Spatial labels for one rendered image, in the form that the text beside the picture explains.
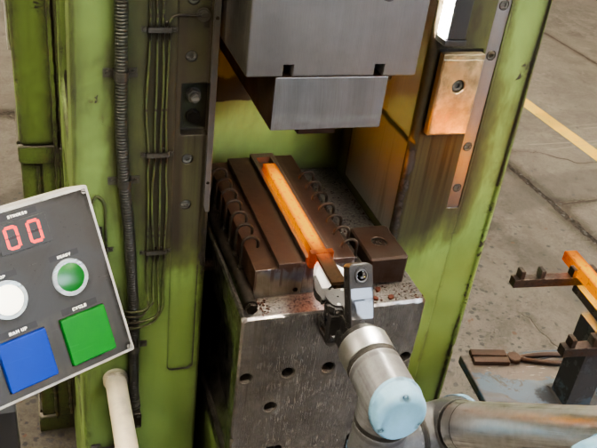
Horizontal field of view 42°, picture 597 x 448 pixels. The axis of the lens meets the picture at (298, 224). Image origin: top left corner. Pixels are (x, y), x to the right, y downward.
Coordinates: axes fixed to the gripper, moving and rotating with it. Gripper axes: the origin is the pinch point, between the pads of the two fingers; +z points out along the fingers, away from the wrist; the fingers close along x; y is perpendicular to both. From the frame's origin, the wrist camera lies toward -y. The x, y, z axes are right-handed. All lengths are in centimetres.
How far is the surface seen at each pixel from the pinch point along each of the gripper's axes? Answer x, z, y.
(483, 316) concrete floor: 112, 85, 103
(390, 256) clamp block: 15.6, 3.5, 2.7
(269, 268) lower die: -9.6, 3.2, 2.7
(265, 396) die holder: -9.7, -3.6, 29.6
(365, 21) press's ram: 1.7, 4.1, -45.1
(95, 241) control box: -41.8, -3.7, -11.8
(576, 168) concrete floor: 230, 192, 105
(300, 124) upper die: -7.1, 3.7, -27.2
